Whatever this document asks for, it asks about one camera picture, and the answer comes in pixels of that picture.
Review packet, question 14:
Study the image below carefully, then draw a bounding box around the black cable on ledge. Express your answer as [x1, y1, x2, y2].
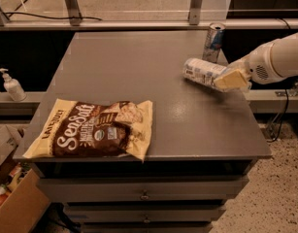
[2, 11, 103, 21]

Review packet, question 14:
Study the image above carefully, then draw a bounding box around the clear plastic water bottle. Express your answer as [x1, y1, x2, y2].
[182, 57, 253, 93]

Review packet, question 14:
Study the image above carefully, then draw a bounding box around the metal railing post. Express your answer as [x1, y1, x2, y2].
[64, 0, 83, 26]
[188, 0, 203, 25]

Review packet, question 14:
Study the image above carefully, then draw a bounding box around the left metal railing post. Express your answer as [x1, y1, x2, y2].
[64, 0, 83, 26]

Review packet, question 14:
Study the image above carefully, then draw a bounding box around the sea salt chips bag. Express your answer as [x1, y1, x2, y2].
[24, 99, 153, 160]

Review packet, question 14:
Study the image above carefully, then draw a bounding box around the cardboard box with items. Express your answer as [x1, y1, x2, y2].
[0, 125, 50, 233]

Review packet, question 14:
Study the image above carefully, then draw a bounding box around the black cable on floor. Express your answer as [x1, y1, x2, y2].
[266, 88, 290, 144]

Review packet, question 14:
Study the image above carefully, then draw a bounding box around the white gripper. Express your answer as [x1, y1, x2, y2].
[214, 42, 284, 89]

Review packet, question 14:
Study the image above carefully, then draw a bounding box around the grey drawer cabinet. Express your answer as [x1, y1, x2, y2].
[13, 29, 273, 233]

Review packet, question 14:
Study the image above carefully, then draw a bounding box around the white pump dispenser bottle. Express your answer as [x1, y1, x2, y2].
[0, 68, 26, 101]

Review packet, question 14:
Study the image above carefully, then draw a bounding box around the right metal railing post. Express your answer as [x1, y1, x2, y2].
[188, 0, 203, 25]

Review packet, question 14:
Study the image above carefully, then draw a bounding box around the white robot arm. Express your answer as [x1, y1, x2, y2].
[214, 32, 298, 89]

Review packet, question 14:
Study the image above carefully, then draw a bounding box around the redbull can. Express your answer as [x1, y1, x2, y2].
[202, 22, 225, 63]

